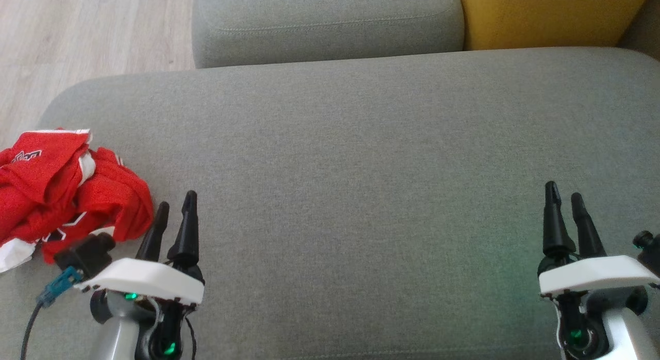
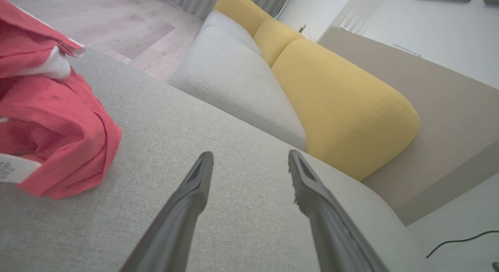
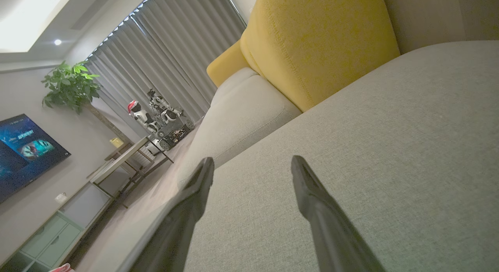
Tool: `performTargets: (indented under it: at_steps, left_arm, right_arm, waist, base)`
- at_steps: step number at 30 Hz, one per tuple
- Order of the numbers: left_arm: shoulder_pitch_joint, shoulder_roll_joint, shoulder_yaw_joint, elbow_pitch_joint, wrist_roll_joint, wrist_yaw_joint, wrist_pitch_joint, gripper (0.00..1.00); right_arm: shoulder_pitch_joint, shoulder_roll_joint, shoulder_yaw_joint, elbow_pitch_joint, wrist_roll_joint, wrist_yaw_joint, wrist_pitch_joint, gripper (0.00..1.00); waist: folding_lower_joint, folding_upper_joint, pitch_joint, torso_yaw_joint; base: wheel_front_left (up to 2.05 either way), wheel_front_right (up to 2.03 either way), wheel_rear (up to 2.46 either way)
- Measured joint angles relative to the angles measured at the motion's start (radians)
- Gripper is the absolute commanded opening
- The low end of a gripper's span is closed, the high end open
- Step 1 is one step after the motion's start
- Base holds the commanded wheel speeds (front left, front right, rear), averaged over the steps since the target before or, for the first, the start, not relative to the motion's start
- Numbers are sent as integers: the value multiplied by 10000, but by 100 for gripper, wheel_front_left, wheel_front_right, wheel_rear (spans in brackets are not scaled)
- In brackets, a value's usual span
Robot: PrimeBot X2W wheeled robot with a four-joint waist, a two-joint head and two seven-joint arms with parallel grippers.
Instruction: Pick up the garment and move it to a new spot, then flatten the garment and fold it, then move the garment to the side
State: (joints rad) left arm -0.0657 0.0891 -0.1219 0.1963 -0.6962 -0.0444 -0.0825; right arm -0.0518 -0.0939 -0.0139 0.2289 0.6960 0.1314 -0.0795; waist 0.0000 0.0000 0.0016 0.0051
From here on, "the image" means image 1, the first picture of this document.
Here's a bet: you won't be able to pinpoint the black cable with teal plug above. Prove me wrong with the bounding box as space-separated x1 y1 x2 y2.
21 266 84 360

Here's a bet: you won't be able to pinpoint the yellow sofa cushion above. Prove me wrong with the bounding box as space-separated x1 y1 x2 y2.
458 0 654 51

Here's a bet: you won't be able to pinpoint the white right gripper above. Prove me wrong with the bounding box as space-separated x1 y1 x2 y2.
539 181 660 297

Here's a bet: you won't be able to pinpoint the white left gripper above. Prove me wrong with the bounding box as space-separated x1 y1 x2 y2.
75 190 205 305

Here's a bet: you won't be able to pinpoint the small grey sofa cushion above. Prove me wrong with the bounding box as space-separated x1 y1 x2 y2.
192 0 466 69

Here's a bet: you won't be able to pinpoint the red basketball jersey white sleeves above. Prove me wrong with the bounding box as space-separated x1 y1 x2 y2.
0 146 155 274

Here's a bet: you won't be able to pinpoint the large grey sofa seat cushion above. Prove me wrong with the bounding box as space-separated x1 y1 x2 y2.
0 46 660 360

